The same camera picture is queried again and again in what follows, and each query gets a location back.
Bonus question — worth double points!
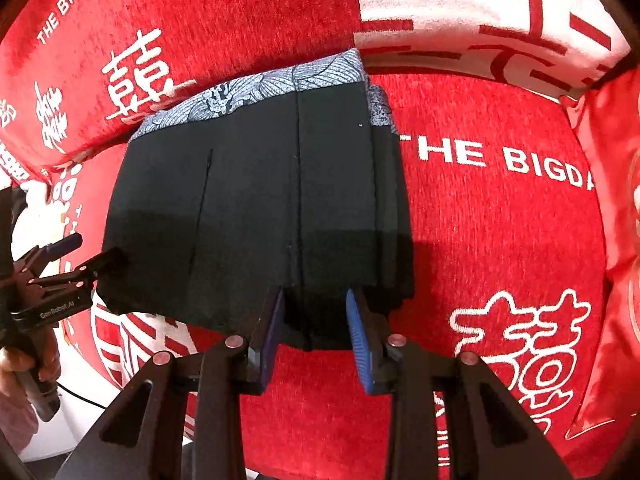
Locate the black cable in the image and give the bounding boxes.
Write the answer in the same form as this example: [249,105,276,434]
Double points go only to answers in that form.
[55,381,114,411]

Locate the person left hand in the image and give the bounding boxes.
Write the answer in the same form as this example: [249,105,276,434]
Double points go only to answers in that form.
[1,327,61,408]

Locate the red sofa back cushion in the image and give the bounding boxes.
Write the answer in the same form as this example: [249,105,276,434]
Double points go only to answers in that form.
[1,0,639,182]

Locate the black pants with grey trim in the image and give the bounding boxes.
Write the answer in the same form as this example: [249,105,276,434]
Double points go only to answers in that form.
[98,50,414,350]

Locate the red embroidered pillow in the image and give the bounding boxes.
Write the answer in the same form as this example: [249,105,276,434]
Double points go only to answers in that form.
[565,68,639,479]

